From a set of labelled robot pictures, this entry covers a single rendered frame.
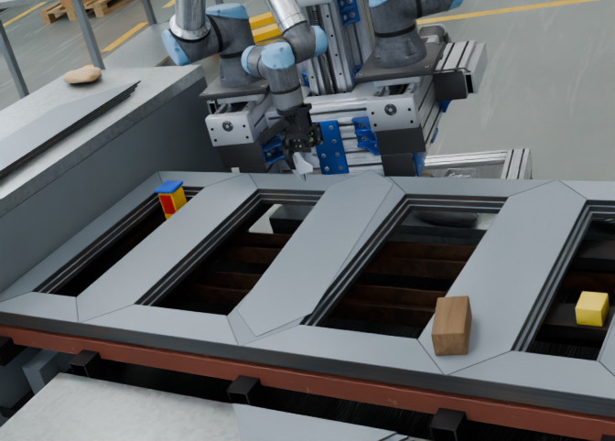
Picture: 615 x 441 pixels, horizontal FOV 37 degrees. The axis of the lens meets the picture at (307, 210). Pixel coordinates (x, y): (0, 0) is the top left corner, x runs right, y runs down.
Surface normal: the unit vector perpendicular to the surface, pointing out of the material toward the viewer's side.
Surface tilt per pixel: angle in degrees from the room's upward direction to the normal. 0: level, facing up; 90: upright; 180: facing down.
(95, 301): 0
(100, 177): 90
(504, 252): 0
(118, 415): 0
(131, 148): 90
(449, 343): 90
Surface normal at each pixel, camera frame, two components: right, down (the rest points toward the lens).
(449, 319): -0.22, -0.87
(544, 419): -0.47, 0.49
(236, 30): 0.50, 0.28
